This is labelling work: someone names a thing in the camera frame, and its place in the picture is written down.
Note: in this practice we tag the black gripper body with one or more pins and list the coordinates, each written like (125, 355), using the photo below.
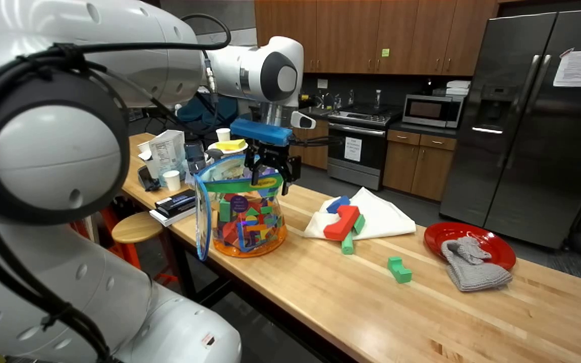
(278, 157)

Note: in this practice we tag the green block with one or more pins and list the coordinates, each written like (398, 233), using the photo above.
(347, 245)
(398, 269)

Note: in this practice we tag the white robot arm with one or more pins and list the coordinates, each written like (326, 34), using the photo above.
(72, 73)

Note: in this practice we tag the clear bag of blocks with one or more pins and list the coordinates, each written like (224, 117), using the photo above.
(236, 208)

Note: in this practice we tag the blue block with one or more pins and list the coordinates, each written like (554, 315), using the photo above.
(337, 202)

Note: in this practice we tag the black oven stove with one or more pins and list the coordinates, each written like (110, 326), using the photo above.
(358, 146)

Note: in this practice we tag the white paper cup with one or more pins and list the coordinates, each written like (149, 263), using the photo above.
(173, 180)

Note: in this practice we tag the white paper sheet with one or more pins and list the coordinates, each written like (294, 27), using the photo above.
(383, 217)

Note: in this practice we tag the black book on table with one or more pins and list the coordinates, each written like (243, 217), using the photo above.
(174, 208)

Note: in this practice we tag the microwave oven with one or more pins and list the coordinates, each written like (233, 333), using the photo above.
(436, 111)

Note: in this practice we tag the wooden stool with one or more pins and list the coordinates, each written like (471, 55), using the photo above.
(134, 230)

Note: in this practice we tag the grey cloth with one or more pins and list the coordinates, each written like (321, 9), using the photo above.
(471, 266)

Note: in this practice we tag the red plate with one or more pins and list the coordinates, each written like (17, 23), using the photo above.
(501, 251)

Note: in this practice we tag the stainless steel refrigerator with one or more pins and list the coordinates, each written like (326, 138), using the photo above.
(518, 164)

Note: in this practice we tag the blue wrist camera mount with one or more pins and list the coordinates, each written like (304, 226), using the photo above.
(261, 131)

